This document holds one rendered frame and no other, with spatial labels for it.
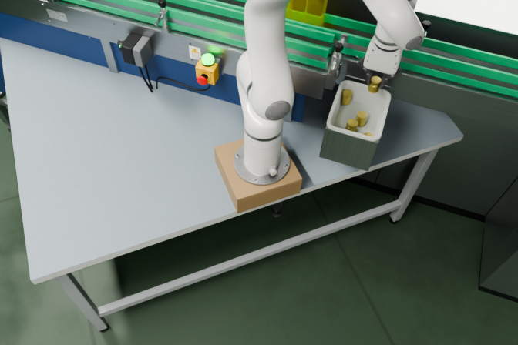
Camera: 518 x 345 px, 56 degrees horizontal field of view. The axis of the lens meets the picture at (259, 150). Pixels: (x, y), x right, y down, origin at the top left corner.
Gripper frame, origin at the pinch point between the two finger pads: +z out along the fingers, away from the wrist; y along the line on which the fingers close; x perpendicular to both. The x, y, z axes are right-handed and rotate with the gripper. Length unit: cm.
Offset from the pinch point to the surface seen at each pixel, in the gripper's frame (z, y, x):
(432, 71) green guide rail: 3.0, -16.6, -13.8
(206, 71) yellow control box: 11, 56, 5
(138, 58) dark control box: 13, 82, 6
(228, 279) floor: 110, 38, 37
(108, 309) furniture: 90, 75, 73
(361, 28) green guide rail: -0.8, 9.7, -21.0
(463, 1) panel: -13.4, -18.9, -30.3
